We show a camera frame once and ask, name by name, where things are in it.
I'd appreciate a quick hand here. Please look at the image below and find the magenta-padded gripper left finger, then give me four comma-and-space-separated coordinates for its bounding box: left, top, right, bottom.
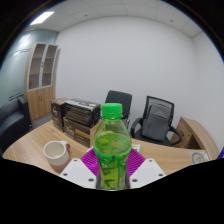
59, 148, 100, 190

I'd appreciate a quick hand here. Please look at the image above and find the white and pink ceramic cup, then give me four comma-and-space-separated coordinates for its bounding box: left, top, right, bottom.
43, 139, 72, 168

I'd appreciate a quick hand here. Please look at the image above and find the rectangular ceiling light panel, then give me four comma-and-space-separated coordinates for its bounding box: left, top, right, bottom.
29, 11, 55, 26

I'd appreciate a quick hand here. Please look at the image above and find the black mesh office chair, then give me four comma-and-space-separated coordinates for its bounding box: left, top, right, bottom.
129, 95, 183, 147

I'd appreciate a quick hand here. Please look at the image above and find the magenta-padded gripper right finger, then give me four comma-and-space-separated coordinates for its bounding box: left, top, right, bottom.
126, 148, 167, 190

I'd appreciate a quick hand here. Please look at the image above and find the black flat carton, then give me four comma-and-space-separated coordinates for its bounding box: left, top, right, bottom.
63, 98, 102, 128

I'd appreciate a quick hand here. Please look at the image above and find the green plastic drink bottle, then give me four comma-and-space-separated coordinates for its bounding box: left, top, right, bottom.
92, 102, 133, 192

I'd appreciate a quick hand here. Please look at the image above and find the wooden cabinet with glass doors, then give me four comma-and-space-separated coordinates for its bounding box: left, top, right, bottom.
23, 41, 62, 123

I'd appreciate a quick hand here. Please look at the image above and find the black leather sofa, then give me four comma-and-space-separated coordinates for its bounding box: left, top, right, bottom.
0, 96, 33, 154

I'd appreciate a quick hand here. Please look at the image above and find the grey backpack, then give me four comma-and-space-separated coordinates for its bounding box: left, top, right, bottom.
141, 103, 172, 142

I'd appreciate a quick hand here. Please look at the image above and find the wooden side desk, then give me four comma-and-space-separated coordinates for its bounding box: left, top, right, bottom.
169, 116, 220, 151

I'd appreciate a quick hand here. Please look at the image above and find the tall dark brown carton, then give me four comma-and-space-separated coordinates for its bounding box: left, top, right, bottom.
50, 97, 69, 133

